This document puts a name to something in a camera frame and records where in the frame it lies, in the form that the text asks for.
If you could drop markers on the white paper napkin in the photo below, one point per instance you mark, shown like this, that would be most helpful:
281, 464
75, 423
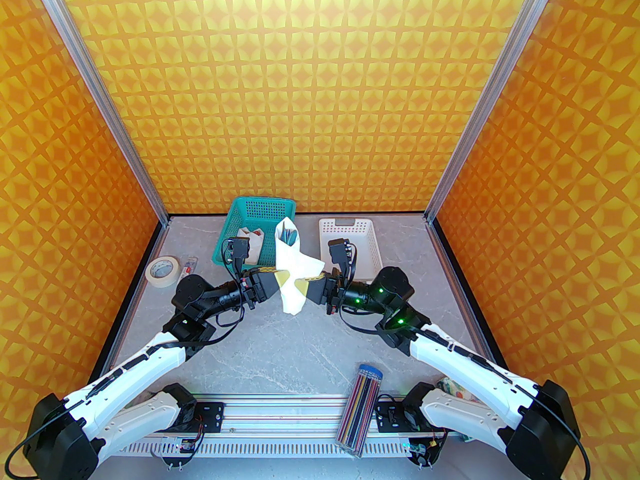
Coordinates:
295, 268

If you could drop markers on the green plastic spoon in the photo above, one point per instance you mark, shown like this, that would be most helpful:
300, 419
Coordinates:
294, 237

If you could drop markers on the white plastic basket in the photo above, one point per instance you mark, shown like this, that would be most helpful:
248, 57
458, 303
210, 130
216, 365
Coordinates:
365, 248

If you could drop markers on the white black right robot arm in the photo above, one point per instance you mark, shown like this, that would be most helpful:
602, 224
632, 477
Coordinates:
465, 358

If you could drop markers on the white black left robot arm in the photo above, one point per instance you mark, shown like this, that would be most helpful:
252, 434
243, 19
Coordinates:
130, 368

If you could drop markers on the cream masking tape roll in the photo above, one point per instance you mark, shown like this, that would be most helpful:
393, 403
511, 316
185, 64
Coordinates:
160, 283

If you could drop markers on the small clear plastic box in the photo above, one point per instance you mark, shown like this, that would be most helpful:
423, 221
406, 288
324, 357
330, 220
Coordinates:
189, 265

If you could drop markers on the teal plastic mesh basket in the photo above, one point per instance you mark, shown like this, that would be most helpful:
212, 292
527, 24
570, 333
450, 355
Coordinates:
260, 210

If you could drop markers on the patterned tissue pack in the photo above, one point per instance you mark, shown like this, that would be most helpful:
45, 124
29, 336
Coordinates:
452, 387

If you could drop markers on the clear case of coloured pencils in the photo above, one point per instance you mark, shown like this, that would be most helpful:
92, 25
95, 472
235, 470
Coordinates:
360, 408

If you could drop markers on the small electronics board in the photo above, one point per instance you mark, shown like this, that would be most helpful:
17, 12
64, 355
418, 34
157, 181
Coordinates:
186, 447
419, 450

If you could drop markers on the aluminium mounting rail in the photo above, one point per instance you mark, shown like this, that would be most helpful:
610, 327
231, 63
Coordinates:
290, 413

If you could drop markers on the aluminium frame post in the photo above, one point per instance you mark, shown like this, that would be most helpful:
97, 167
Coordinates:
101, 98
491, 93

